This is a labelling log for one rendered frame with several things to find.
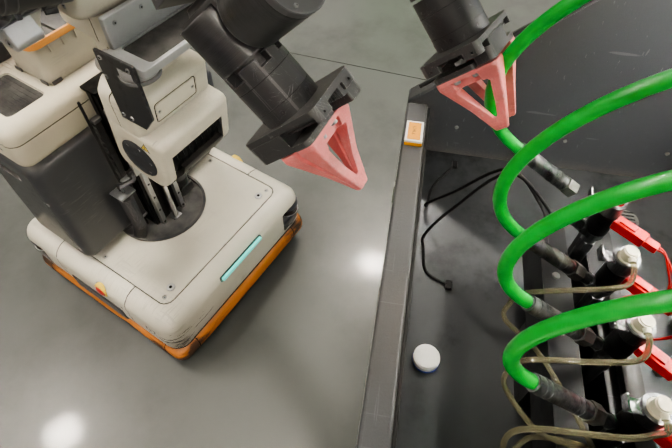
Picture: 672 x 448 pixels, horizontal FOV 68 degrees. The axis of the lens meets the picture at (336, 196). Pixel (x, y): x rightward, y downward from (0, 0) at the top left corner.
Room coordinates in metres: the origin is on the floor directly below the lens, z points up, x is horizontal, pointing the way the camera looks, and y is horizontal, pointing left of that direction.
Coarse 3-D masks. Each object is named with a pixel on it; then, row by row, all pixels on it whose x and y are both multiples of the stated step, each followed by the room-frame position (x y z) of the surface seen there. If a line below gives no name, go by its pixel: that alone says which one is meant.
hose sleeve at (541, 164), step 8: (536, 160) 0.39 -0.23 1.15; (544, 160) 0.39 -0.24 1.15; (536, 168) 0.38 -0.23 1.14; (544, 168) 0.38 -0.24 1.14; (552, 168) 0.39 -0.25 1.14; (544, 176) 0.38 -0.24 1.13; (552, 176) 0.38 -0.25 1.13; (560, 176) 0.38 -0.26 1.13; (552, 184) 0.38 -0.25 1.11; (560, 184) 0.38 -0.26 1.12
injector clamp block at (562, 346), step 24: (552, 240) 0.39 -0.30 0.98; (576, 240) 0.41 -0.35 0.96; (600, 240) 0.39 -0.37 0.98; (528, 264) 0.38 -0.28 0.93; (600, 264) 0.35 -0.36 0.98; (528, 288) 0.35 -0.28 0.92; (576, 384) 0.19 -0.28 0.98; (600, 384) 0.20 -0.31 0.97; (528, 408) 0.21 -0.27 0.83; (552, 408) 0.17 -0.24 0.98
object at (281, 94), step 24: (264, 48) 0.34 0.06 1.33; (240, 72) 0.32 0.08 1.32; (264, 72) 0.33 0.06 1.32; (288, 72) 0.33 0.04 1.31; (336, 72) 0.34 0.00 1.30; (240, 96) 0.33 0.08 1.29; (264, 96) 0.32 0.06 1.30; (288, 96) 0.32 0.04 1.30; (312, 96) 0.32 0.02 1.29; (264, 120) 0.32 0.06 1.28; (288, 120) 0.31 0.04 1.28; (312, 120) 0.30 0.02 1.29
